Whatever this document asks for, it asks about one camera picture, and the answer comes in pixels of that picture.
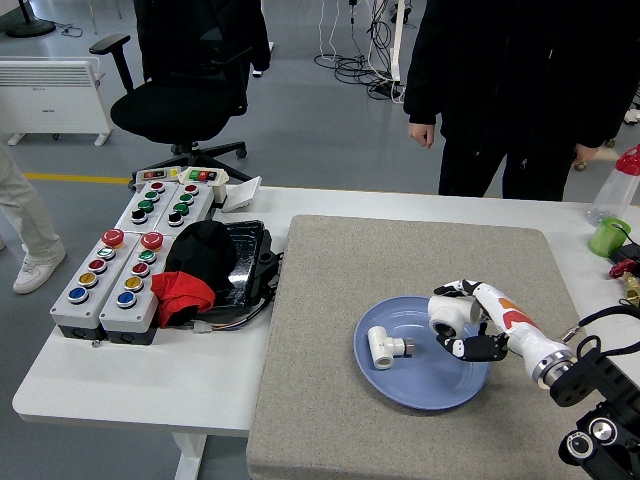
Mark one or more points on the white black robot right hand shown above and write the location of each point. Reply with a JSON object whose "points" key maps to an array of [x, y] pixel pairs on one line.
{"points": [[515, 320]]}

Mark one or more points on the large white pipe tee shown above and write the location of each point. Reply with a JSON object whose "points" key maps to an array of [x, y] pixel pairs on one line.
{"points": [[450, 310]]}

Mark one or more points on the small white pipe tee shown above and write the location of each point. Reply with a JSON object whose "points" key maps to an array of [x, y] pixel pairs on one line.
{"points": [[382, 347]]}

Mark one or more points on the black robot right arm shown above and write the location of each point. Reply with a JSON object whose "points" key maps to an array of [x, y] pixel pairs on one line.
{"points": [[585, 380]]}

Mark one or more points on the blue plate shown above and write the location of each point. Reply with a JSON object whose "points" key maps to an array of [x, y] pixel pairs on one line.
{"points": [[430, 380]]}

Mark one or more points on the green cup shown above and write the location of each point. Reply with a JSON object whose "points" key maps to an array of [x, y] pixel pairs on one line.
{"points": [[605, 239]]}

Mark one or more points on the black box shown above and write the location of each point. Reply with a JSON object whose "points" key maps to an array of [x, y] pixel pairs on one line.
{"points": [[627, 252]]}

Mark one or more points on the clear bottle red cap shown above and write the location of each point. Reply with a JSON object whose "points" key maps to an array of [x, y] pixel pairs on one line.
{"points": [[617, 192]]}

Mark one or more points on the grey-brown mat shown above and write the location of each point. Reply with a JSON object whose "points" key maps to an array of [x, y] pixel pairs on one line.
{"points": [[325, 325]]}

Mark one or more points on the person's right hand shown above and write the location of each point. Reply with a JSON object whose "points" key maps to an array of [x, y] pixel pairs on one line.
{"points": [[422, 135]]}

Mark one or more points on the person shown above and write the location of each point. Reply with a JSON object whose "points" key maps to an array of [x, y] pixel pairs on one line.
{"points": [[500, 75], [25, 215]]}

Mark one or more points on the black plastic tray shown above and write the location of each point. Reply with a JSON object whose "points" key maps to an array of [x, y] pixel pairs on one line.
{"points": [[247, 265]]}

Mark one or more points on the white desk leg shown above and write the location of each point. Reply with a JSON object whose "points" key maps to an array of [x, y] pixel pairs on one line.
{"points": [[397, 40]]}

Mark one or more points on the black cloth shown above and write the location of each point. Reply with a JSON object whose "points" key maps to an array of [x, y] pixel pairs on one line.
{"points": [[200, 252]]}

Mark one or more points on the red cloth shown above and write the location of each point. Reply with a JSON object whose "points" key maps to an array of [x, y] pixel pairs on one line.
{"points": [[180, 292]]}

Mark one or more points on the four-button control box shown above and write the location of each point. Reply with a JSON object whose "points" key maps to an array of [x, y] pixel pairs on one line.
{"points": [[127, 207], [197, 202]]}

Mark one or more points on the white table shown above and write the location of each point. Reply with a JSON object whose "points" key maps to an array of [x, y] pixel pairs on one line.
{"points": [[150, 380]]}

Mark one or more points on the five-button control box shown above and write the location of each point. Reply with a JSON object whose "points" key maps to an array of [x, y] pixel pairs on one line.
{"points": [[112, 315], [67, 310]]}

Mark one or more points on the black office chair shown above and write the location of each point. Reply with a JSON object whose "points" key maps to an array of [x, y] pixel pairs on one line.
{"points": [[170, 112]]}

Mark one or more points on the black jacket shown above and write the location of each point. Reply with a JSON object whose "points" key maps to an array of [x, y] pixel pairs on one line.
{"points": [[200, 30]]}

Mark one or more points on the white electric heater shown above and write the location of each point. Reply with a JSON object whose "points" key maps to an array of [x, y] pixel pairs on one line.
{"points": [[50, 95]]}

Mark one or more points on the black fan base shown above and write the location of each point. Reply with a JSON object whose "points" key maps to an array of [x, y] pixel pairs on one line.
{"points": [[30, 27]]}

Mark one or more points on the white wall switch plate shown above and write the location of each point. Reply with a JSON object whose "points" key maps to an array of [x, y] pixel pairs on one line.
{"points": [[242, 195]]}

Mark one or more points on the white red-green switch box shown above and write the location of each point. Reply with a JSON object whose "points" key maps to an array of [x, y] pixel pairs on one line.
{"points": [[217, 186]]}

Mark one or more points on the small grey switch box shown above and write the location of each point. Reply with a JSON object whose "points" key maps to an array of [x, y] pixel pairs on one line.
{"points": [[155, 174]]}

